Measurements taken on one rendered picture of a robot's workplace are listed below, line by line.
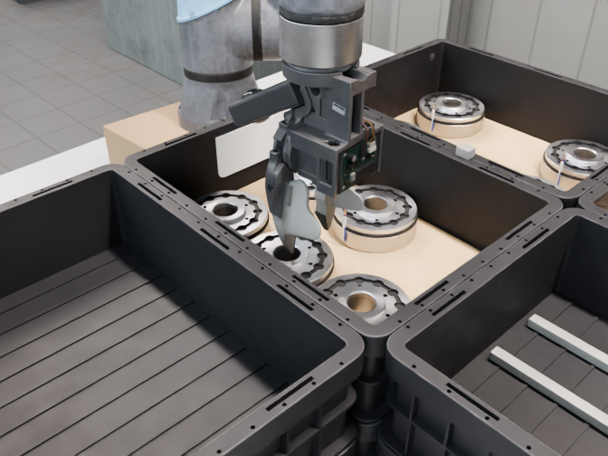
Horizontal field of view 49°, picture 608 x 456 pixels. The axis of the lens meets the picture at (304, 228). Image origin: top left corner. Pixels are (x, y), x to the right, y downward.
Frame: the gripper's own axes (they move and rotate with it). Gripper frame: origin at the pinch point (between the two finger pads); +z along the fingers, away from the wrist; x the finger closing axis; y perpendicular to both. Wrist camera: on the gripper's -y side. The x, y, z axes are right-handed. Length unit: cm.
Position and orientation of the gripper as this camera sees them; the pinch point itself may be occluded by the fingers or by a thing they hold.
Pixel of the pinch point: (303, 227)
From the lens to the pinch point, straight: 73.5
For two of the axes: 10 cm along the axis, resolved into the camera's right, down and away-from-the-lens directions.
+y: 7.3, 4.0, -5.5
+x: 6.8, -4.3, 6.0
